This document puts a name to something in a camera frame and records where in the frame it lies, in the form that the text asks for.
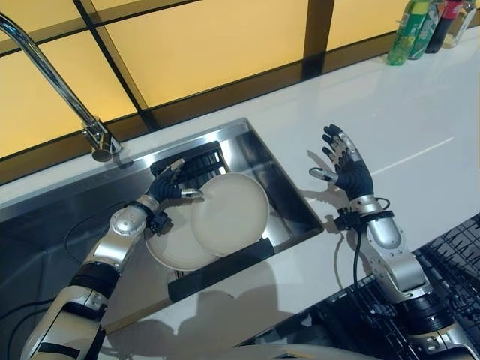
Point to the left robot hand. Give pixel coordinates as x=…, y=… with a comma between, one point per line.
x=167, y=185

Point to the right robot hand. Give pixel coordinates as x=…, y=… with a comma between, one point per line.
x=352, y=176

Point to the cream round plate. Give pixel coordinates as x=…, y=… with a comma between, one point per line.
x=176, y=243
x=230, y=213

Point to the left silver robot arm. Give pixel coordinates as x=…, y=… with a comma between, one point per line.
x=90, y=277

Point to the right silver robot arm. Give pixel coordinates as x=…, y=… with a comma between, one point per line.
x=405, y=277

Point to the black dishwasher rack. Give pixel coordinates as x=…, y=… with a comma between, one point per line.
x=412, y=300

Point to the stainless steel sink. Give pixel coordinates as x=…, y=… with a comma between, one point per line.
x=157, y=210

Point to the black sink drying rack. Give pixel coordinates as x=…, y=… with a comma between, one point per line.
x=213, y=225

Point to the chrome kitchen faucet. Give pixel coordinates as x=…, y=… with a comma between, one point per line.
x=60, y=86

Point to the green plastic bottle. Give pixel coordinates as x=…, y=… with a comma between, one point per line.
x=407, y=32

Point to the green labelled bottle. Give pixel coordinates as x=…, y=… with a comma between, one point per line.
x=425, y=32

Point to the dark sauce bottle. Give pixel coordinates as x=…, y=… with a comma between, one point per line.
x=439, y=26

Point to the clear glass bottle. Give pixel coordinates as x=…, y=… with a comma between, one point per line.
x=458, y=22

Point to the dark window frame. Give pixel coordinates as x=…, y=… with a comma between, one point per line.
x=210, y=75

